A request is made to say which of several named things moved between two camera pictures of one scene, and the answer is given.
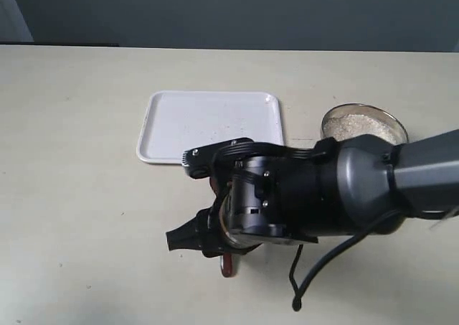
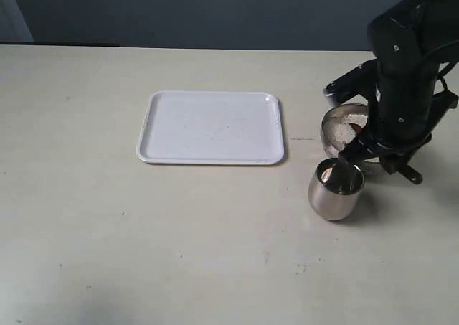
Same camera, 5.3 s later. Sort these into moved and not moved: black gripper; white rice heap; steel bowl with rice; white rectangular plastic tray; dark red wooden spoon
Moved: dark red wooden spoon; black gripper
Not moved: white rice heap; steel bowl with rice; white rectangular plastic tray
